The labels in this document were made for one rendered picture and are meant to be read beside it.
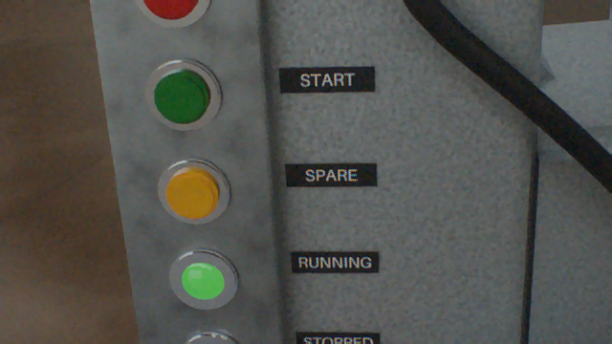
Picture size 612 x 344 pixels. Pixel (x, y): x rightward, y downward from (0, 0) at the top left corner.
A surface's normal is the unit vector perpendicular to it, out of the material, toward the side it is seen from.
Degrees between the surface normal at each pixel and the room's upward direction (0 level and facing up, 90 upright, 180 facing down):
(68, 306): 0
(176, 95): 90
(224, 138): 90
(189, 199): 90
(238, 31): 90
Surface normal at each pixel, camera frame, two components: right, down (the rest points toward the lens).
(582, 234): -0.07, 0.43
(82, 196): -0.05, -0.90
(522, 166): 0.31, 0.39
